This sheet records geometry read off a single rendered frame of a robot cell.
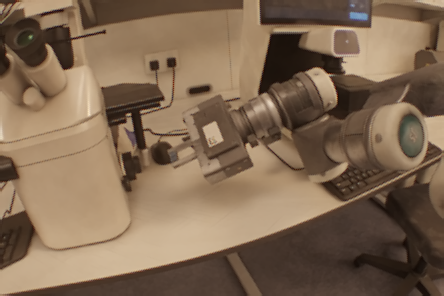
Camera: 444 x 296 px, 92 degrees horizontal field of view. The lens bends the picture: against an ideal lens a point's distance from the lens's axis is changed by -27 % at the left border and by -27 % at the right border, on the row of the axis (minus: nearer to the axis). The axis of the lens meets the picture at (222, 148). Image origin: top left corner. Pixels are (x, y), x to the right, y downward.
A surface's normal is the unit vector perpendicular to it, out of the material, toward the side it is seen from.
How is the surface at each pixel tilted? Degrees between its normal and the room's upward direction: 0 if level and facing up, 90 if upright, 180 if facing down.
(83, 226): 90
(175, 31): 90
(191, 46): 90
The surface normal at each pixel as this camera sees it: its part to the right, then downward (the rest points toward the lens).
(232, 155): -0.29, -0.41
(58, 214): 0.34, 0.42
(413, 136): 0.19, -0.02
